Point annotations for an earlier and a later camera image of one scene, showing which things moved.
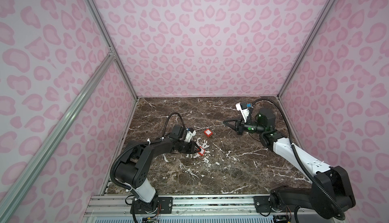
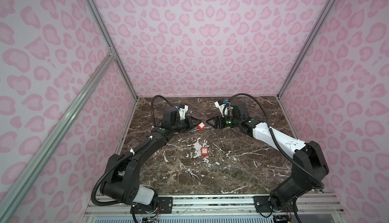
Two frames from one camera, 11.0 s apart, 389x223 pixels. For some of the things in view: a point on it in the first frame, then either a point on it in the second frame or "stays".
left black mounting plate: (161, 205) stays
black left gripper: (192, 148) → (190, 123)
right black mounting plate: (262, 203) stays
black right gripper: (238, 128) → (217, 122)
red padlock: (208, 132) → (201, 125)
